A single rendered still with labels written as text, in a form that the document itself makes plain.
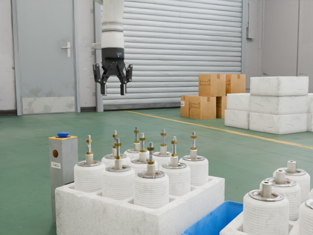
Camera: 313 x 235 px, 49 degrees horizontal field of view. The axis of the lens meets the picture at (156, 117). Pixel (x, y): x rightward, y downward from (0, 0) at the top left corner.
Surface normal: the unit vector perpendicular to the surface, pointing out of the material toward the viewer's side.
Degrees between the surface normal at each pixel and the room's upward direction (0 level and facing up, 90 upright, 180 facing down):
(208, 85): 90
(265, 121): 90
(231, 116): 90
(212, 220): 88
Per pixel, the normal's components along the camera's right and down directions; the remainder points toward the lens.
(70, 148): 0.82, 0.05
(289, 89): 0.44, 0.09
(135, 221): -0.58, 0.09
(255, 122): -0.87, 0.06
